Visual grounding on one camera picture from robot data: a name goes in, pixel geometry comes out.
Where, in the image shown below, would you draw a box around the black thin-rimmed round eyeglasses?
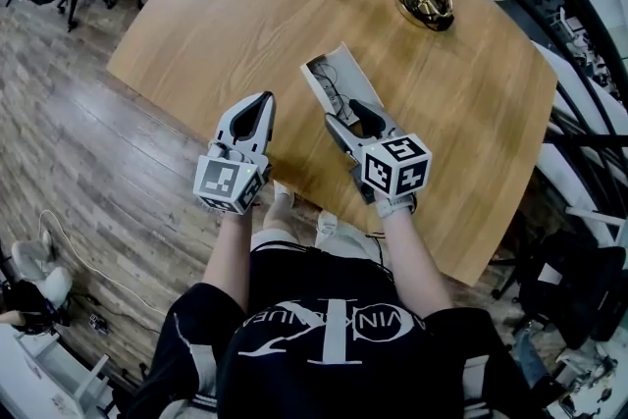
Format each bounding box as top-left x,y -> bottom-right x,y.
310,60 -> 365,125

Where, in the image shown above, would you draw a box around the person's white sneaker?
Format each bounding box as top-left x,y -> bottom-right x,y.
315,210 -> 340,244
271,181 -> 296,210

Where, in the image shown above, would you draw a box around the small grey floor device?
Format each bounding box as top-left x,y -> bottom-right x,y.
87,312 -> 111,337

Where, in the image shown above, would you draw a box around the white shelf unit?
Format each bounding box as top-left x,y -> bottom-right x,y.
0,322 -> 112,419

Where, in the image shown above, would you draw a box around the white wristwatch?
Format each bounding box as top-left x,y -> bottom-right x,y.
376,192 -> 418,219

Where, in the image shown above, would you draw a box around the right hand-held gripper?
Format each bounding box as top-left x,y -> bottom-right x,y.
323,98 -> 434,206

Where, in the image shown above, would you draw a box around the person's right white sneaker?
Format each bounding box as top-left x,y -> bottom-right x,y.
315,210 -> 340,244

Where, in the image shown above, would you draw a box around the black floor cable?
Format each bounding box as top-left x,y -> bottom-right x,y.
68,291 -> 163,336

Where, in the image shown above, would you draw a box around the person's black printed t-shirt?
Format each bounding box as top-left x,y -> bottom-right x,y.
129,243 -> 566,419

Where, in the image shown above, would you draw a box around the person's left white sneaker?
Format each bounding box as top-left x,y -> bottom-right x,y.
271,181 -> 296,210

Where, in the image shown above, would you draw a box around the white glasses case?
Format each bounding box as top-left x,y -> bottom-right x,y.
299,40 -> 387,125

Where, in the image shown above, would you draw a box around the person's light shorts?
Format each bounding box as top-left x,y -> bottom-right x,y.
249,222 -> 385,262

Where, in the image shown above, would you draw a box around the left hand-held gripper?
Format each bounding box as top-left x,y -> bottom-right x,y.
192,91 -> 278,217

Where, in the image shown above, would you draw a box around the person's right forearm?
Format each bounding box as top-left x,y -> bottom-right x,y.
379,200 -> 455,319

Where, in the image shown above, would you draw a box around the person's left forearm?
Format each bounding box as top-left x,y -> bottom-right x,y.
201,209 -> 254,311

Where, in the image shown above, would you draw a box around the white floor cable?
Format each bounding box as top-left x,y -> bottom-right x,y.
37,209 -> 169,319

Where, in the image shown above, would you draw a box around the white desk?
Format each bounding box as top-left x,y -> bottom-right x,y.
531,40 -> 628,247

